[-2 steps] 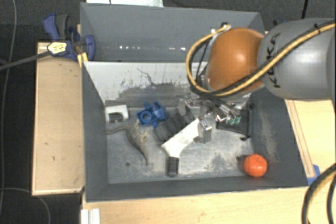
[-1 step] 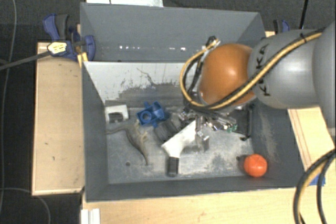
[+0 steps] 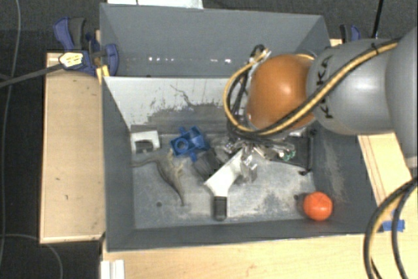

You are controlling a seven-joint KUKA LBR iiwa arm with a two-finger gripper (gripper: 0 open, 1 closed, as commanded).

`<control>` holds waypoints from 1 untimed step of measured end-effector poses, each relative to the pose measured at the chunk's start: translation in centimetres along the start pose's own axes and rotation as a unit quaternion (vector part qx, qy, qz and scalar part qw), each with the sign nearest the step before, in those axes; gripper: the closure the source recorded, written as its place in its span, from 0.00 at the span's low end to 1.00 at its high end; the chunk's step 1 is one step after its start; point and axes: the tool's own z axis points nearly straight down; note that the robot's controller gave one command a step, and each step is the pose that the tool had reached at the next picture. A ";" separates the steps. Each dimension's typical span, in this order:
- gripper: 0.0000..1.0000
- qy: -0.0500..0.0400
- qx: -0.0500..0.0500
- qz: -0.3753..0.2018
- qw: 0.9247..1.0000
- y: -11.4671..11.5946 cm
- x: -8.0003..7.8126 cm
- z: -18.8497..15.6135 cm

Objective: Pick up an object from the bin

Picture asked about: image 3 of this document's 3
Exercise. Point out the pale wood board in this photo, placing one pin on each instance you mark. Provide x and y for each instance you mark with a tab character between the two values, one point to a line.
73	157

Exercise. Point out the dark grey cylinder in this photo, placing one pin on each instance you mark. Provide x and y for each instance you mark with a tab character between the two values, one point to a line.
205	165

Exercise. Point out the grey toy dinosaur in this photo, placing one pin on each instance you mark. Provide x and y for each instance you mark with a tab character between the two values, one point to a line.
171	173

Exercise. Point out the blue plastic toy part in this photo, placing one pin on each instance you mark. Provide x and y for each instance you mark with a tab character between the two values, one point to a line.
189	142

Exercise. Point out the white block with dark opening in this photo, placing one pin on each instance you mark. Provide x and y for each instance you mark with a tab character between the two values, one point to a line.
145	138

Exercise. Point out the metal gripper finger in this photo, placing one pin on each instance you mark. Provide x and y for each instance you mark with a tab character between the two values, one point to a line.
245	162
253	170

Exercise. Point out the small black block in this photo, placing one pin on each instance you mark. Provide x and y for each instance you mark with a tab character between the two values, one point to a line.
220	208

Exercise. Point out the grey metal bin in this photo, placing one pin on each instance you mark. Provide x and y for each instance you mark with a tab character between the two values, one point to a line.
183	42

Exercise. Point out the orange ball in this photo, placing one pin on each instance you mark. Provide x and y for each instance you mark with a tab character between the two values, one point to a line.
317	206

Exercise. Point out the black cylinder on white bracket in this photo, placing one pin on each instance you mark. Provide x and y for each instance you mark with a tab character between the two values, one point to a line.
302	150

